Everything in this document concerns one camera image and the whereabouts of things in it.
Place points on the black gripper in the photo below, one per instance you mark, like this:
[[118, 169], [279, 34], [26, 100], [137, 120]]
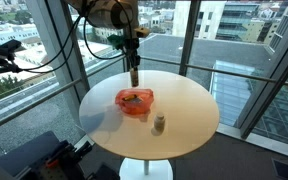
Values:
[[130, 45]]

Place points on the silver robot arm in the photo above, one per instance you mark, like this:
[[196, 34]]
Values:
[[118, 15]]

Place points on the orange plastic bag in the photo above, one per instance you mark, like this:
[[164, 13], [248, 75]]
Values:
[[135, 108]]

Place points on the white bottle with yellow label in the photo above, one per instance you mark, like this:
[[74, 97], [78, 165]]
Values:
[[159, 121]]

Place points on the round white table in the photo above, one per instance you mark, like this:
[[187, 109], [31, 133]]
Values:
[[191, 119]]

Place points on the black orange equipment cart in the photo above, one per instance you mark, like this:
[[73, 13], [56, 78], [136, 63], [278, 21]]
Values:
[[63, 164]]

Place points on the black camera on stand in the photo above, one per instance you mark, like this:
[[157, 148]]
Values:
[[7, 56]]

